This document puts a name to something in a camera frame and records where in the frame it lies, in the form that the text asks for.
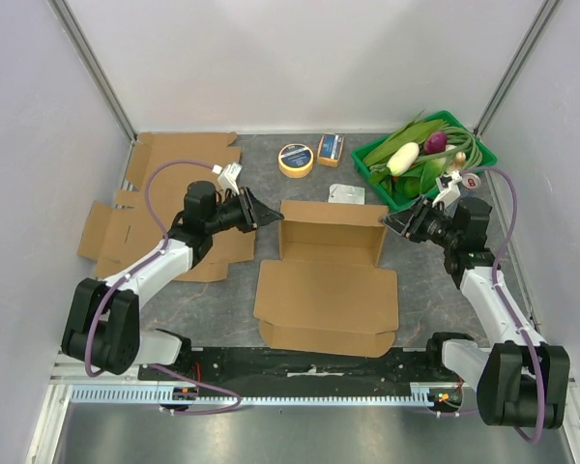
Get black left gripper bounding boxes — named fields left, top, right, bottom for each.
left=206, top=186, right=283, bottom=234

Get clear plastic bag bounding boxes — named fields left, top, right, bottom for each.
left=328, top=184, right=365, bottom=205

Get brown cardboard box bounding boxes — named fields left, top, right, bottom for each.
left=253, top=200, right=399, bottom=358

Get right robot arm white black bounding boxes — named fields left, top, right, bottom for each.
left=380, top=197, right=570, bottom=429

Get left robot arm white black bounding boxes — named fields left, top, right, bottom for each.
left=61, top=181, right=283, bottom=380

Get green leafy vegetable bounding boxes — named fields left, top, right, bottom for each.
left=357, top=115, right=447, bottom=205

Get green plastic tray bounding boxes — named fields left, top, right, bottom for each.
left=352, top=111, right=497, bottom=211

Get yellow tape roll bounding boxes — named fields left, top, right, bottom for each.
left=277, top=143, right=314, bottom=179

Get purple onion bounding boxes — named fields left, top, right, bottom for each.
left=423, top=130, right=448, bottom=155

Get brown mushroom toy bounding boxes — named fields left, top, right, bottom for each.
left=446, top=151, right=467, bottom=174

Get yellow sponge block blue label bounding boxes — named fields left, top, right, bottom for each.
left=316, top=133, right=344, bottom=167

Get green long beans bundle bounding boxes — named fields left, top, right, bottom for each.
left=362, top=120, right=477, bottom=170

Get flat cardboard sheet on left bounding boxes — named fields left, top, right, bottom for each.
left=77, top=132, right=241, bottom=278

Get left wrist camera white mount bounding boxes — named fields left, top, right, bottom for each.
left=212, top=162, right=242, bottom=193

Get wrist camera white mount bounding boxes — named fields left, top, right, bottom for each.
left=212, top=162, right=242, bottom=193
left=432, top=171, right=462, bottom=210

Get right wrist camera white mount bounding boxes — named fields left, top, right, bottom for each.
left=432, top=171, right=462, bottom=210

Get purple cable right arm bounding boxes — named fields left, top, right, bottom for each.
left=427, top=166, right=547, bottom=445

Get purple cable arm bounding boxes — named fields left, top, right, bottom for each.
left=84, top=158, right=243, bottom=416
left=427, top=166, right=547, bottom=445

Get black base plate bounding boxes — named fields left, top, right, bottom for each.
left=169, top=347, right=460, bottom=396

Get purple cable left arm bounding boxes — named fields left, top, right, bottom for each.
left=84, top=158, right=243, bottom=416

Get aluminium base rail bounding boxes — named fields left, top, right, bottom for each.
left=47, top=345, right=144, bottom=386

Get grey slotted cable duct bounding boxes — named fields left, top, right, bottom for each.
left=70, top=385, right=452, bottom=407

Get aluminium frame post right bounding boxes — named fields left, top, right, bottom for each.
left=474, top=0, right=562, bottom=137

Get aluminium frame post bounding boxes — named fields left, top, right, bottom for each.
left=48, top=0, right=137, bottom=143
left=474, top=0, right=562, bottom=137

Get aluminium frame post left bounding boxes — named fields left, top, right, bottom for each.
left=48, top=0, right=137, bottom=143

